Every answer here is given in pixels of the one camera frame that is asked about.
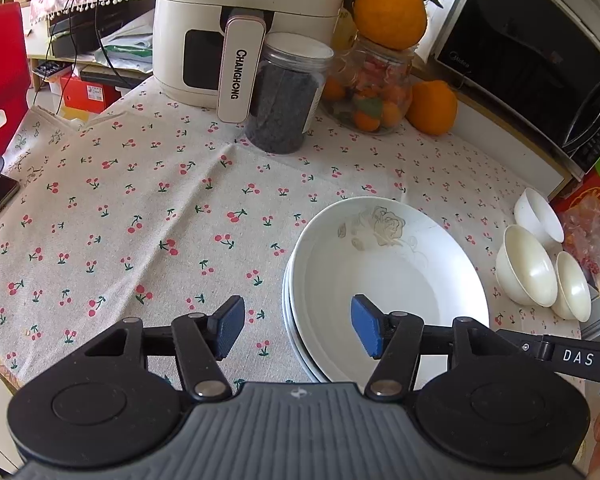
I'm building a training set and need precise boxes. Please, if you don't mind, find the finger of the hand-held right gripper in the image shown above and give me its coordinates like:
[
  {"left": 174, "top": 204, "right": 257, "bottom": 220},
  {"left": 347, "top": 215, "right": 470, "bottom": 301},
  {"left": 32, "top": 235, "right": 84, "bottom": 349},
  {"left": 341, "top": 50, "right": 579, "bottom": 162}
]
[{"left": 496, "top": 330, "right": 551, "bottom": 358}]

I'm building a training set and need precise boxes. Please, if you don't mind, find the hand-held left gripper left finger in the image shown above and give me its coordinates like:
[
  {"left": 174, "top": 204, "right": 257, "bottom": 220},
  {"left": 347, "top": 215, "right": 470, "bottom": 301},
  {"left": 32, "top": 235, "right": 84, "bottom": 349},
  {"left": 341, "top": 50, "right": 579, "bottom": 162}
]
[{"left": 83, "top": 295, "right": 246, "bottom": 403}]

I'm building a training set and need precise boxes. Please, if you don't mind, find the white bowl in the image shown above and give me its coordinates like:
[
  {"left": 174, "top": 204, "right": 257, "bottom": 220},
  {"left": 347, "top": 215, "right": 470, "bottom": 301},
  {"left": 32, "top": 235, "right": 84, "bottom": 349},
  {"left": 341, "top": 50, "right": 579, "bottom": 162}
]
[{"left": 513, "top": 187, "right": 565, "bottom": 253}]

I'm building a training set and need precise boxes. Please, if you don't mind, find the red snack package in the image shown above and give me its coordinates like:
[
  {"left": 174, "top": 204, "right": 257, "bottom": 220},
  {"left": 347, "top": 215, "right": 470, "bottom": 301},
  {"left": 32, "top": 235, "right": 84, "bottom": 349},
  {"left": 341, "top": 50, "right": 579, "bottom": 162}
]
[{"left": 550, "top": 150, "right": 600, "bottom": 221}]

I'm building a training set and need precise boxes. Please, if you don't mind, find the white air fryer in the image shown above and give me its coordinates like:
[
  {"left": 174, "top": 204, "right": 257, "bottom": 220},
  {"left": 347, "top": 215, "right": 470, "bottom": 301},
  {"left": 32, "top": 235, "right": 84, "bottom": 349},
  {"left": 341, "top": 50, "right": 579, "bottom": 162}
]
[{"left": 152, "top": 0, "right": 356, "bottom": 123}]

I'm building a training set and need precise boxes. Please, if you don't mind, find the glass jar of small oranges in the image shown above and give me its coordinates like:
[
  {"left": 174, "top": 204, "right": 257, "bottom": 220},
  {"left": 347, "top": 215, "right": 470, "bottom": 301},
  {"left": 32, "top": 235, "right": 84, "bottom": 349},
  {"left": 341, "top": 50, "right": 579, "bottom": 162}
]
[{"left": 322, "top": 35, "right": 413, "bottom": 135}]

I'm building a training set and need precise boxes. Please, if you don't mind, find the beige floral cloth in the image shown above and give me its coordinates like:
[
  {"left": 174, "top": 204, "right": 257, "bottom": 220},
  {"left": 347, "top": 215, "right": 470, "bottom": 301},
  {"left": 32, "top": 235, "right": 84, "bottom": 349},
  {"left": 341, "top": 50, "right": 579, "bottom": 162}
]
[{"left": 2, "top": 105, "right": 88, "bottom": 181}]

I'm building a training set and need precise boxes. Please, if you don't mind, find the red cardboard box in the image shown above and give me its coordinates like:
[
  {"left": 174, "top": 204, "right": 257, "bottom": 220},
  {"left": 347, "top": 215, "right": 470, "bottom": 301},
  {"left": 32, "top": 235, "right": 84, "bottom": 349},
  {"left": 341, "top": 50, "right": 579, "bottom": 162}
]
[{"left": 57, "top": 72, "right": 123, "bottom": 108}]

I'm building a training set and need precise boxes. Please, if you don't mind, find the black microwave oven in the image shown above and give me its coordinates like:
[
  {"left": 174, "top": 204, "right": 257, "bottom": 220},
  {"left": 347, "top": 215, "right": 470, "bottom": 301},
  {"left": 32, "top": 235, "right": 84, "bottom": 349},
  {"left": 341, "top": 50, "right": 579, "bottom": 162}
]
[{"left": 432, "top": 0, "right": 600, "bottom": 173}]

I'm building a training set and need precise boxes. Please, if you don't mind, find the cherry print tablecloth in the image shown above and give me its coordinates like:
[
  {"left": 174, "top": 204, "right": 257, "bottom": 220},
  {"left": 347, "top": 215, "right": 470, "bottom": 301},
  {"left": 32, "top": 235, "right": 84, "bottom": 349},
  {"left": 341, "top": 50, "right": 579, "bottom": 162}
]
[{"left": 0, "top": 77, "right": 583, "bottom": 396}]

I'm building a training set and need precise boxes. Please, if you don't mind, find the white wooden-framed board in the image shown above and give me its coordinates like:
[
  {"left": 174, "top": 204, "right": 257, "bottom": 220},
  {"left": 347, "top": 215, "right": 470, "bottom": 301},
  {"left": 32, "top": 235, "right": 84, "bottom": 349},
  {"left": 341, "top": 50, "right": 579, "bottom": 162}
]
[{"left": 410, "top": 67, "right": 573, "bottom": 198}]

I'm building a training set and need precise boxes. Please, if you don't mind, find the small cream bowl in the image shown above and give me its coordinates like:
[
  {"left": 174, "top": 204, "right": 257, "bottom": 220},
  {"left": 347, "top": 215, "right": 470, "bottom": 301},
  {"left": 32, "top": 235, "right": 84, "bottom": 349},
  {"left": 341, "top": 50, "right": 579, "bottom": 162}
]
[{"left": 551, "top": 251, "right": 592, "bottom": 322}]

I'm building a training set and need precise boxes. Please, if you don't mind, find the red chair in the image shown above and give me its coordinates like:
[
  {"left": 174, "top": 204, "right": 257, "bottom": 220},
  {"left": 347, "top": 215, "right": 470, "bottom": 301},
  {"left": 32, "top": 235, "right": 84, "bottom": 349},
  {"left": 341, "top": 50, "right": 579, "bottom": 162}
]
[{"left": 0, "top": 2, "right": 31, "bottom": 156}]

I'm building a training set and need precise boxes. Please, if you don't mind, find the stack of papers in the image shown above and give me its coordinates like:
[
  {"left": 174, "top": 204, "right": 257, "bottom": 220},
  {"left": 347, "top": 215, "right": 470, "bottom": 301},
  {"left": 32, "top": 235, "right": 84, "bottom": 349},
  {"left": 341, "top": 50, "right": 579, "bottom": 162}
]
[{"left": 97, "top": 10, "right": 156, "bottom": 73}]

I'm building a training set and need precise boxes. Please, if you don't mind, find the black box appliance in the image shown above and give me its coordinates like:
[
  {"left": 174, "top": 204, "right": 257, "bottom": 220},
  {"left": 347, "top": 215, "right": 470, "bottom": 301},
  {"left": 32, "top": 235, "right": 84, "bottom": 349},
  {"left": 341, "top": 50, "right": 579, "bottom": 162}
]
[{"left": 47, "top": 0, "right": 156, "bottom": 58}]

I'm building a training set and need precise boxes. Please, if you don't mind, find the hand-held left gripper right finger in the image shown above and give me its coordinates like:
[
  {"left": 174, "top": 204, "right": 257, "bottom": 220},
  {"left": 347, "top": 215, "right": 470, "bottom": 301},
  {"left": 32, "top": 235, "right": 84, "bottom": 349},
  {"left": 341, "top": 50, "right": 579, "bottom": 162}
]
[{"left": 351, "top": 294, "right": 501, "bottom": 401}]

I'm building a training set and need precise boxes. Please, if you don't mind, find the white rose print plate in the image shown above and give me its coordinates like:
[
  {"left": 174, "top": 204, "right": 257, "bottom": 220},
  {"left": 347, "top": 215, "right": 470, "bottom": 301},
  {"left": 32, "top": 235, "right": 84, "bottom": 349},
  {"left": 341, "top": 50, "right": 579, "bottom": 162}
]
[{"left": 292, "top": 197, "right": 490, "bottom": 383}]

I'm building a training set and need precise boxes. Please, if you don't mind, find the clear jar of dark grains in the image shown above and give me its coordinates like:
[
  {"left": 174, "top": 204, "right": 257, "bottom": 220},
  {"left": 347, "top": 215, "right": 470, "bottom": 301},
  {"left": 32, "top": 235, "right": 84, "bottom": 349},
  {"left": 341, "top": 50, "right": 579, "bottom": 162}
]
[{"left": 244, "top": 32, "right": 335, "bottom": 153}]

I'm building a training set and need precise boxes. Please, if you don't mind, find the large cream bowl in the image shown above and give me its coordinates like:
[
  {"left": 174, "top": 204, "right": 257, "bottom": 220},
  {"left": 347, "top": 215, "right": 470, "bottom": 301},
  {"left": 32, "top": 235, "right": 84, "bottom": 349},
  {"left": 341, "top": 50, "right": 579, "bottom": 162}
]
[{"left": 496, "top": 225, "right": 557, "bottom": 307}]

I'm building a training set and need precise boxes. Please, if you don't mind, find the large orange with leaves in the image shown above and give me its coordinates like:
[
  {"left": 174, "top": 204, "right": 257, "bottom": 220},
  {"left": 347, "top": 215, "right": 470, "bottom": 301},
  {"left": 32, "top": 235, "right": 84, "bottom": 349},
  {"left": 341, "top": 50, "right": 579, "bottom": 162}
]
[{"left": 344, "top": 0, "right": 443, "bottom": 51}]

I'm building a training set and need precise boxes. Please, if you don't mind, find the clear plastic bag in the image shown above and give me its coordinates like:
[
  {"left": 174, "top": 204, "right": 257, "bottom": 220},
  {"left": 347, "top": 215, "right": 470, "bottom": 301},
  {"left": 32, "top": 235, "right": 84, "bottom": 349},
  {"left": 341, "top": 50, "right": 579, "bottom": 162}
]
[{"left": 555, "top": 195, "right": 600, "bottom": 291}]

